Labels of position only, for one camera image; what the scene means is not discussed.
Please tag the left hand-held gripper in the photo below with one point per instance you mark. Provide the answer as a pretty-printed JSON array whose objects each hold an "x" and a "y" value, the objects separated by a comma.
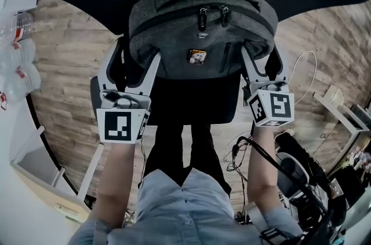
[{"x": 120, "y": 125}]

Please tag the person's black trousers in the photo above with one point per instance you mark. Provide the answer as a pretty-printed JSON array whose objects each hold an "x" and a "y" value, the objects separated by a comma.
[{"x": 200, "y": 151}]

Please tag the dark grey backpack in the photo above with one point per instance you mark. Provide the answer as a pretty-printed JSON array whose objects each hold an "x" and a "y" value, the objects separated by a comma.
[{"x": 185, "y": 35}]

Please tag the person's light blue shirt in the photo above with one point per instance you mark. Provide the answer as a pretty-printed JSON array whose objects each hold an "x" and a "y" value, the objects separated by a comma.
[{"x": 185, "y": 209}]

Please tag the white plastic bin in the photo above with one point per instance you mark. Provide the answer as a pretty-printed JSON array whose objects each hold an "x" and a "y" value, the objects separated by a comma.
[{"x": 334, "y": 94}]

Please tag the person's right forearm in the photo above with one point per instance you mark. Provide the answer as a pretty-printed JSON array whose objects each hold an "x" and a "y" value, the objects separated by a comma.
[{"x": 262, "y": 168}]

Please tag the cluster of clear water bottles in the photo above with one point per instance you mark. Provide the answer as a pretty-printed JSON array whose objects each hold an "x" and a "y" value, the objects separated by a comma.
[{"x": 17, "y": 64}]

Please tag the white-legged table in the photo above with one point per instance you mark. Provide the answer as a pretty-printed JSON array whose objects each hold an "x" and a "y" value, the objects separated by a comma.
[{"x": 347, "y": 116}]

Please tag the white metal frame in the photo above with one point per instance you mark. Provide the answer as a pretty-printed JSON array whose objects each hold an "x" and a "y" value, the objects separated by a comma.
[{"x": 66, "y": 180}]

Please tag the person's left forearm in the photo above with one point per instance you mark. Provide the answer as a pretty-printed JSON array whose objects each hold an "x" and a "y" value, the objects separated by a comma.
[{"x": 116, "y": 180}]

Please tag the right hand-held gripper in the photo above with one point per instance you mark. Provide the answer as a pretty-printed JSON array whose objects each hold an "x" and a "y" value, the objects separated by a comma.
[{"x": 272, "y": 106}]

